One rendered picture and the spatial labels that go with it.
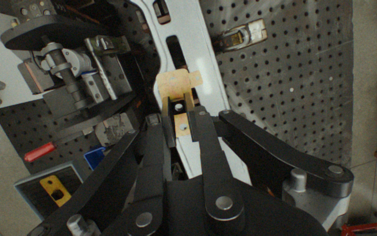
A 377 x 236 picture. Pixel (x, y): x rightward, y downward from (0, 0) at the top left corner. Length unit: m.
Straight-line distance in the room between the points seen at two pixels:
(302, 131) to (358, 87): 1.28
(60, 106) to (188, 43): 0.31
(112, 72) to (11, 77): 0.38
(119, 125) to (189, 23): 0.30
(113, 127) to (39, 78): 0.18
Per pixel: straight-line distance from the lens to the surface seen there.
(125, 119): 0.45
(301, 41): 0.97
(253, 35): 0.49
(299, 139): 1.08
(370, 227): 2.97
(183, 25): 0.50
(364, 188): 2.96
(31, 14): 0.46
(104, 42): 0.43
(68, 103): 0.39
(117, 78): 0.55
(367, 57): 2.28
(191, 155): 0.57
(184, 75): 0.22
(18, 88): 0.87
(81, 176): 0.44
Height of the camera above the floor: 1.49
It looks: 72 degrees down
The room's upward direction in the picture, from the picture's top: 163 degrees clockwise
